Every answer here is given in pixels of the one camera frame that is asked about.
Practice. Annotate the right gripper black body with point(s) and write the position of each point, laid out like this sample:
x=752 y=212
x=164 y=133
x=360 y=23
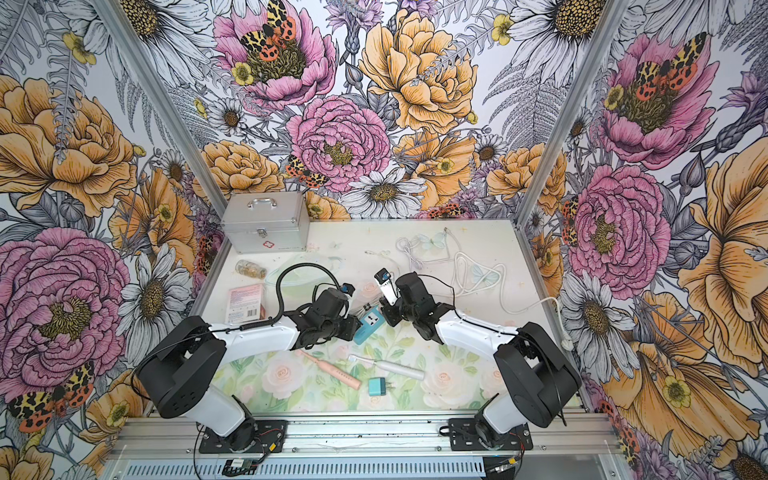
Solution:
x=395 y=309

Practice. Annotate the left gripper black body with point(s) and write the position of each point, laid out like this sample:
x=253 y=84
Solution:
x=346 y=324

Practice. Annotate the teal power strip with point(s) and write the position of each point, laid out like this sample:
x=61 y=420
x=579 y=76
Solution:
x=369 y=325

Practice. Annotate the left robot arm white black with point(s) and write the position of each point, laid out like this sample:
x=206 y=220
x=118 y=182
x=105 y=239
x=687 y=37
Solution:
x=177 y=374

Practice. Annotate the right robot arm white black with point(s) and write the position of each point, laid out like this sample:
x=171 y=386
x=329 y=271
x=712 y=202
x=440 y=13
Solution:
x=538 y=378

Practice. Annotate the pink electric toothbrush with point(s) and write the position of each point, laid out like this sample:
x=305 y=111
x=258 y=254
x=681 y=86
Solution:
x=332 y=370

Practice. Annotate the pink product packet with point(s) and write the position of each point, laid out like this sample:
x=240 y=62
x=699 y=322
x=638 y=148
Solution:
x=244 y=305

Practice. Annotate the teal plug adapter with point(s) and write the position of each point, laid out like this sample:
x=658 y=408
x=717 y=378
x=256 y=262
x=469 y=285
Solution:
x=377 y=387

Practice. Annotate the small clear jar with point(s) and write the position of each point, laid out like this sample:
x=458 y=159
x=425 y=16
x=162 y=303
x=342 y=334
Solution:
x=250 y=269

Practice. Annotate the silver metal first-aid case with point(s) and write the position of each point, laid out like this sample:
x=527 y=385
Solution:
x=266 y=222

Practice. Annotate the small circuit board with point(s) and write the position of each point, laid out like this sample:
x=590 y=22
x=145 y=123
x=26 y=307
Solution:
x=239 y=467

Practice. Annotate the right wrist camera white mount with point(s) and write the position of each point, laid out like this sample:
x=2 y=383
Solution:
x=386 y=286

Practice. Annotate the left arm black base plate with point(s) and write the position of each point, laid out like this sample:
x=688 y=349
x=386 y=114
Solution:
x=251 y=437

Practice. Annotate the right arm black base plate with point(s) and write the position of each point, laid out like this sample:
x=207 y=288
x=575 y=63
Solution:
x=469 y=434

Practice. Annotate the aluminium front rail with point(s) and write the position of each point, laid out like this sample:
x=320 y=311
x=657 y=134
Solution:
x=359 y=434

